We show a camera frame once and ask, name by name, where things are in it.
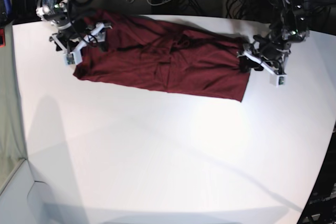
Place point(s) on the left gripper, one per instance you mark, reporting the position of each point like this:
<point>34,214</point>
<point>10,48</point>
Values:
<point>269,58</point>

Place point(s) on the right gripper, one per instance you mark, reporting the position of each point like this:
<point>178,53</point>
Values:
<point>76,36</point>

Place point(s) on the dark red t-shirt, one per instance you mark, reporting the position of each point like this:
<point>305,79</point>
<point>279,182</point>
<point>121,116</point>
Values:
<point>161,56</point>

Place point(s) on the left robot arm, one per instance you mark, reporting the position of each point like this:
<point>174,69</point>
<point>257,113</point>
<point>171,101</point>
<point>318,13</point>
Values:
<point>289,26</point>

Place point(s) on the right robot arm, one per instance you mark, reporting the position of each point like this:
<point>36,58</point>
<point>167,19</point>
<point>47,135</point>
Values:
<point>62,12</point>

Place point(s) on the red box at left edge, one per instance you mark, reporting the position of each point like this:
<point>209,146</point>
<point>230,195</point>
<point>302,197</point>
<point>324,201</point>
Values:
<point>2,38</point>

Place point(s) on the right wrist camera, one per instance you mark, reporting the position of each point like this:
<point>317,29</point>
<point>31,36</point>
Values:
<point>73,58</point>

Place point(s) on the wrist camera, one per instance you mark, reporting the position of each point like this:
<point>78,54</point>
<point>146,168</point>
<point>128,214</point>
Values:
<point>73,58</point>
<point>278,79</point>

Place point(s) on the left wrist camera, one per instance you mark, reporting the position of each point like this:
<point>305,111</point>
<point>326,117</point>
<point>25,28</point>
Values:
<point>278,79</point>

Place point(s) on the blue handled tool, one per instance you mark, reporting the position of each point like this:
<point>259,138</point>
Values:
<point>8,7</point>

